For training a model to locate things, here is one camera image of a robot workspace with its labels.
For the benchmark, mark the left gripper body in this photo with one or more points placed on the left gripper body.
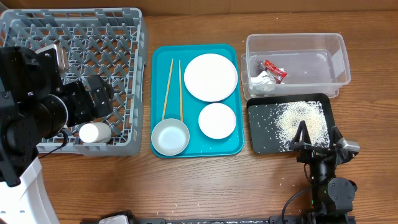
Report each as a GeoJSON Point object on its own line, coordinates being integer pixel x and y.
{"type": "Point", "coordinates": [77, 107]}

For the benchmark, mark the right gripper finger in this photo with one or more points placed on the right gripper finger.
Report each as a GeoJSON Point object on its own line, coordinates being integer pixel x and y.
{"type": "Point", "coordinates": [301, 141]}
{"type": "Point", "coordinates": [335, 135]}

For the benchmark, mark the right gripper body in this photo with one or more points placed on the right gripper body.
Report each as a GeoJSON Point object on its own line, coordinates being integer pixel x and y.
{"type": "Point", "coordinates": [315, 150]}

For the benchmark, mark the white cup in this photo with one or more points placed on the white cup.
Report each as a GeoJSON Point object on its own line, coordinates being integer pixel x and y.
{"type": "Point", "coordinates": [95, 133]}

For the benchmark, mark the red snack wrapper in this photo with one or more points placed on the red snack wrapper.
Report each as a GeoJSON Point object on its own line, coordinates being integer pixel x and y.
{"type": "Point", "coordinates": [277, 73]}

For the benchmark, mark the white napkin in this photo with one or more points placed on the white napkin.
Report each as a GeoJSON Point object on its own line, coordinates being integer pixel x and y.
{"type": "Point", "coordinates": [266, 77]}

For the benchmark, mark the wooden chopstick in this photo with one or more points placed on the wooden chopstick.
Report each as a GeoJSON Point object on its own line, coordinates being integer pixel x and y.
{"type": "Point", "coordinates": [167, 89]}
{"type": "Point", "coordinates": [180, 89]}

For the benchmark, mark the grey shallow bowl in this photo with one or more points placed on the grey shallow bowl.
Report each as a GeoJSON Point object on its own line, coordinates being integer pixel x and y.
{"type": "Point", "coordinates": [170, 137]}

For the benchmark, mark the white rice bowl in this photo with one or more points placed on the white rice bowl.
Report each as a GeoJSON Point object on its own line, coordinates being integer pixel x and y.
{"type": "Point", "coordinates": [217, 121]}

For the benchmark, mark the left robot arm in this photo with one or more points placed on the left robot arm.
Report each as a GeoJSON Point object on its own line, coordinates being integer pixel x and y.
{"type": "Point", "coordinates": [23, 195]}

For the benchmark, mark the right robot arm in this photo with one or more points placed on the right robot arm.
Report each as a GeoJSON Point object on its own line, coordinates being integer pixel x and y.
{"type": "Point", "coordinates": [332, 196]}

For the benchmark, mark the grey plastic dishwasher rack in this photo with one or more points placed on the grey plastic dishwasher rack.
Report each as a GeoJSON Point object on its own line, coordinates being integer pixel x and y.
{"type": "Point", "coordinates": [109, 42]}

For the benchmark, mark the clear plastic waste bin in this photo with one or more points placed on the clear plastic waste bin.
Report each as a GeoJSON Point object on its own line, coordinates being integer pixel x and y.
{"type": "Point", "coordinates": [314, 62]}

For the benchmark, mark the black plastic tray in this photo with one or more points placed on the black plastic tray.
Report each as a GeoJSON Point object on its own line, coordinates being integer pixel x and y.
{"type": "Point", "coordinates": [274, 121]}

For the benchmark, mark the teal plastic serving tray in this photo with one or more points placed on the teal plastic serving tray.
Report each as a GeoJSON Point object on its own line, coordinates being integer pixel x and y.
{"type": "Point", "coordinates": [199, 145]}

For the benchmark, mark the large white plate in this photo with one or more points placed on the large white plate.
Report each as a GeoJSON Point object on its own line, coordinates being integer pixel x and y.
{"type": "Point", "coordinates": [210, 77]}

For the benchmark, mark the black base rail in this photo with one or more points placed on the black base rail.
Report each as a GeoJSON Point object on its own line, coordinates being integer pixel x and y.
{"type": "Point", "coordinates": [128, 217]}

